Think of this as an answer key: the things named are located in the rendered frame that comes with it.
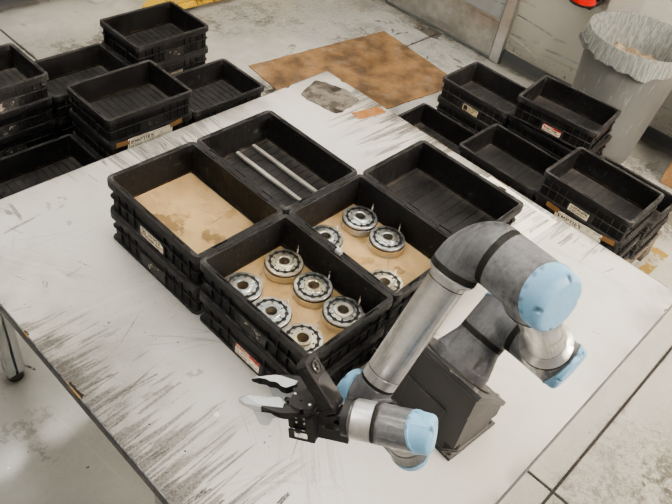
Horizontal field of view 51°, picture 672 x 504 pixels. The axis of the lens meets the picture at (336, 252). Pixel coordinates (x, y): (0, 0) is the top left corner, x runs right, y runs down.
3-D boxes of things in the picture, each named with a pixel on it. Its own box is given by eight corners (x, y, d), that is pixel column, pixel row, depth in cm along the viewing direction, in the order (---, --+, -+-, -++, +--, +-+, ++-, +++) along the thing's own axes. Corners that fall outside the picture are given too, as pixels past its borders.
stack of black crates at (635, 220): (619, 273, 314) (666, 194, 284) (586, 304, 297) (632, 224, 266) (544, 224, 332) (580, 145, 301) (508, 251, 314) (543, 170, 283)
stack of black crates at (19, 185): (76, 176, 309) (70, 132, 293) (116, 213, 296) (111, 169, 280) (-14, 212, 286) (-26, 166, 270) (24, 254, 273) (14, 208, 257)
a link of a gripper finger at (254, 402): (238, 428, 133) (286, 431, 132) (234, 405, 130) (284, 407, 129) (241, 417, 136) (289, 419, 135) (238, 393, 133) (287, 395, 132)
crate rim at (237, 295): (394, 304, 176) (396, 298, 175) (308, 367, 159) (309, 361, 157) (285, 218, 194) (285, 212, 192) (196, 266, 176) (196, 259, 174)
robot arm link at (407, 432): (432, 464, 127) (428, 450, 120) (373, 451, 130) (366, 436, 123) (440, 423, 131) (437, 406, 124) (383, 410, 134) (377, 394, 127)
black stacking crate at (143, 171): (281, 243, 200) (284, 213, 192) (196, 292, 183) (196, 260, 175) (193, 172, 217) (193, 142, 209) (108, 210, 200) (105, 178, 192)
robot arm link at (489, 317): (473, 322, 175) (509, 280, 174) (514, 358, 168) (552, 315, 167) (458, 314, 165) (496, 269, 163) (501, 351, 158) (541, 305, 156)
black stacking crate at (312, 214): (455, 277, 200) (465, 248, 193) (387, 328, 183) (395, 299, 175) (353, 203, 218) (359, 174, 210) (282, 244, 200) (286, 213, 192)
